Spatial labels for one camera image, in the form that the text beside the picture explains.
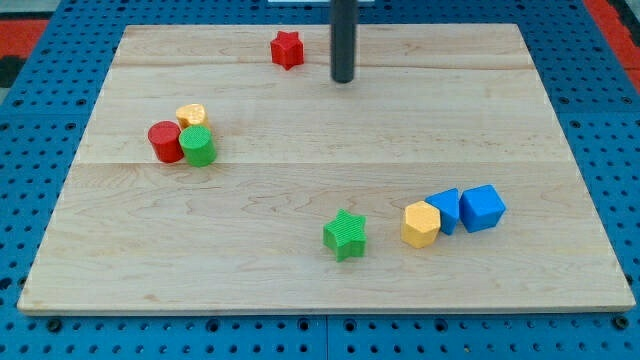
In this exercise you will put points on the light wooden board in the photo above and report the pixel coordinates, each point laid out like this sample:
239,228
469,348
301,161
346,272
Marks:
432,107

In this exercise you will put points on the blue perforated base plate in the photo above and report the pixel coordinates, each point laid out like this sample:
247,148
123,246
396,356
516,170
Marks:
48,106

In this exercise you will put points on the green star block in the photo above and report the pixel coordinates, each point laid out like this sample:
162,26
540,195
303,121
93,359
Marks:
345,235

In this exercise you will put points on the green cylinder block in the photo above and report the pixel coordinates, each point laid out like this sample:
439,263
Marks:
197,145

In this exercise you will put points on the yellow hexagon block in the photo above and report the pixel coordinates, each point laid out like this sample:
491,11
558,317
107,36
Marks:
421,224

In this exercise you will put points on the red star block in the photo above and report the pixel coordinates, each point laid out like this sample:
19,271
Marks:
287,49

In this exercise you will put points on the yellow heart block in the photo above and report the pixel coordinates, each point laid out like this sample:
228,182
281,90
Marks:
192,115

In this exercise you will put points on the blue cube block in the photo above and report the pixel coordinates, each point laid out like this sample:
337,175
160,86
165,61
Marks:
481,208

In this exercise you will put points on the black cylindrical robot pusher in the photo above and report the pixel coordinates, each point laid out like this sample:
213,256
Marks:
343,28

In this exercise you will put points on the red cylinder block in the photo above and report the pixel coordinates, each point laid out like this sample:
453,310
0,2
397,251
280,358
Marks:
164,139

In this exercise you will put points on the blue triangle block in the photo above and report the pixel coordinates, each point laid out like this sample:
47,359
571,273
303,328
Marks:
447,202

